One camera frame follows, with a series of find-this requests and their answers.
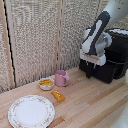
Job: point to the yellow food in bowl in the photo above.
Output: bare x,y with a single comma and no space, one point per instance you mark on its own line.
46,82

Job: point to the small white floral bowl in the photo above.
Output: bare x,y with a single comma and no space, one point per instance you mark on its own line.
46,86

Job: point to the black air fryer body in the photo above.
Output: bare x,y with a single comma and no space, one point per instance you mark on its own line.
120,50

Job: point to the black air fryer drawer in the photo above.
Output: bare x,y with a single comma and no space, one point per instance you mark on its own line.
105,72

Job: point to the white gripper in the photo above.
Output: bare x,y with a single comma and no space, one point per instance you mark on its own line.
95,58

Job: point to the yellow bread loaf toy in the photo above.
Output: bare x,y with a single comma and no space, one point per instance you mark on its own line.
58,96

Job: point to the pink mug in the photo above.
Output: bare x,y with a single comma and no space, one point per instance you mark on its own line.
61,79

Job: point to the white floral rimmed plate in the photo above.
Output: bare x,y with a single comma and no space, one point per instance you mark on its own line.
31,111

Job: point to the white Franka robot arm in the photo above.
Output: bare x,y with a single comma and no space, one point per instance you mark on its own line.
100,30

